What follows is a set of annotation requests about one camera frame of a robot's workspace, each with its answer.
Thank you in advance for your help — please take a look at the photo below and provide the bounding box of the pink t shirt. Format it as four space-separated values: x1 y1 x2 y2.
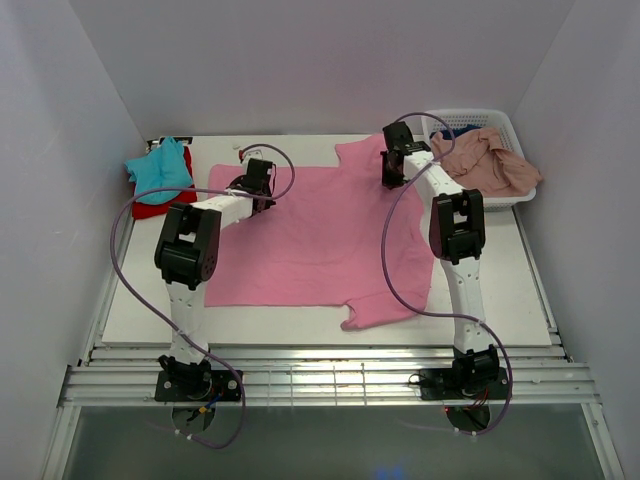
204 134 434 330

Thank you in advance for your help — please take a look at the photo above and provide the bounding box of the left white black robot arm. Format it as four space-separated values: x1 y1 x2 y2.
154 158 275 400

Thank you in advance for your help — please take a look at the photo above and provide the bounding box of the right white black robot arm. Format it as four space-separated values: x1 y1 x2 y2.
381 120 500 397

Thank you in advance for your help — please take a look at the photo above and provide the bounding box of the blue t shirt in basket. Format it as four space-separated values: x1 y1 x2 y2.
441 124 479 140

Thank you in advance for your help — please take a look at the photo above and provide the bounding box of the beige t shirt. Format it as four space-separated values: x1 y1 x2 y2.
430 127 543 198

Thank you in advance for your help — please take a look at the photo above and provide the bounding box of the teal folded t shirt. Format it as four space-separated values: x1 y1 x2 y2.
124 137 193 206

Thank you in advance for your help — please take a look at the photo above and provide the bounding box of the red folded t shirt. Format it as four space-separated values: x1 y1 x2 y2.
125 137 197 220

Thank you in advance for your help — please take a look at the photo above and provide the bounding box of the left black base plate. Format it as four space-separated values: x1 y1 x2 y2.
154 370 242 403

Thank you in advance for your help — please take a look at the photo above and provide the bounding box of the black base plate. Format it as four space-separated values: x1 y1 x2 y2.
154 370 242 403
417 368 509 400

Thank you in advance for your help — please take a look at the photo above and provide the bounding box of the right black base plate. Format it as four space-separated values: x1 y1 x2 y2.
417 368 509 400

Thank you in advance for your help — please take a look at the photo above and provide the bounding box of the aluminium frame rail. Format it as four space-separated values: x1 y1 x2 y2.
59 345 600 407

